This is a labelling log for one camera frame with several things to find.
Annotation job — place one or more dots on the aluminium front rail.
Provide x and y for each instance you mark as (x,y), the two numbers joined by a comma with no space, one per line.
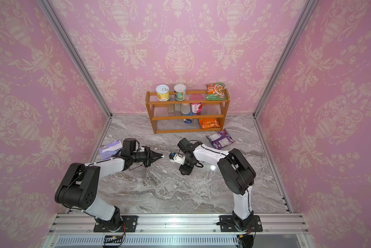
(189,230)

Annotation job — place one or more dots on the green red snack bag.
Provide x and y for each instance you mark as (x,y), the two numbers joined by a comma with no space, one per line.
(216,92)

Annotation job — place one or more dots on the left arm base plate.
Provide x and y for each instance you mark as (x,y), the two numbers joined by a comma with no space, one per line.
(126,224)

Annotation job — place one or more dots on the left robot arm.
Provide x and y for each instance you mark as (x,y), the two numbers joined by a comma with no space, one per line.
(79,187)

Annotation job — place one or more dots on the pink white cup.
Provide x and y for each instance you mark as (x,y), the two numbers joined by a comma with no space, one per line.
(196,108)

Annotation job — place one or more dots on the lavender tissue box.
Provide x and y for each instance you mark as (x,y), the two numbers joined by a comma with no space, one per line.
(109,150)

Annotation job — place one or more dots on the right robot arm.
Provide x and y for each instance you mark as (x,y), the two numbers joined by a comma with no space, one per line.
(237,173)

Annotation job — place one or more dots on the white bottle on shelf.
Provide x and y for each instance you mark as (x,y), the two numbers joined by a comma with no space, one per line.
(185,108)

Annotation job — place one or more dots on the green white can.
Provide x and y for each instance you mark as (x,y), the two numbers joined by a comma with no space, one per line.
(180,92)

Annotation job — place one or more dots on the blue white packet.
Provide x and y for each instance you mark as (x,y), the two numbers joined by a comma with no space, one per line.
(188,120)

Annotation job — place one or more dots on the orange snack bag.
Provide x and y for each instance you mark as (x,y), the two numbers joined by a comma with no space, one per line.
(208,123)

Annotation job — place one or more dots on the yellow white can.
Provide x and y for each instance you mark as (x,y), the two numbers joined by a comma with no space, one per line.
(163,92)

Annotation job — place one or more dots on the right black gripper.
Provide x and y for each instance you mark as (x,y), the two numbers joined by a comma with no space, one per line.
(185,170)

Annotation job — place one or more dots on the wooden shelf rack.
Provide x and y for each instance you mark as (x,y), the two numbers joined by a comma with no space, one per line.
(174,116)

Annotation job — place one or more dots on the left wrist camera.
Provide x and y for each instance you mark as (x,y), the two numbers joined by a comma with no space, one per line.
(129,146)

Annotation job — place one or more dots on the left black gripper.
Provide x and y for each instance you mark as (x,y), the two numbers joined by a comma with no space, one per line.
(149,153)

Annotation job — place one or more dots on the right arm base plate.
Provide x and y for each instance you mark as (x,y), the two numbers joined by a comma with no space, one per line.
(231,223)

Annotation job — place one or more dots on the purple snack bag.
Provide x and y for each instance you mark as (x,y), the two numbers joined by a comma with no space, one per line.
(220,139)

